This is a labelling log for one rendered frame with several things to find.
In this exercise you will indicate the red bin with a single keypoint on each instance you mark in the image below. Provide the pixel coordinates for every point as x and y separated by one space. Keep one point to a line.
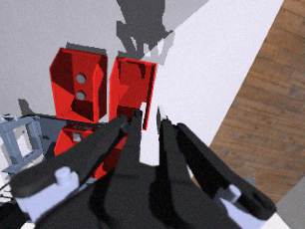
131 84
66 66
66 138
111 161

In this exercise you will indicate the grey steel disc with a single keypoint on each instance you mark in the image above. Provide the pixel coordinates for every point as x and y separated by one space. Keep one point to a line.
81 95
81 79

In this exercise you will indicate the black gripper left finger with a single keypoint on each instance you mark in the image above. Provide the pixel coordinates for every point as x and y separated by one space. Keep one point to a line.
42 187

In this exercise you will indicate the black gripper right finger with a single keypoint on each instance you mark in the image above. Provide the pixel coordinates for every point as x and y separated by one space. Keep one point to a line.
179 148

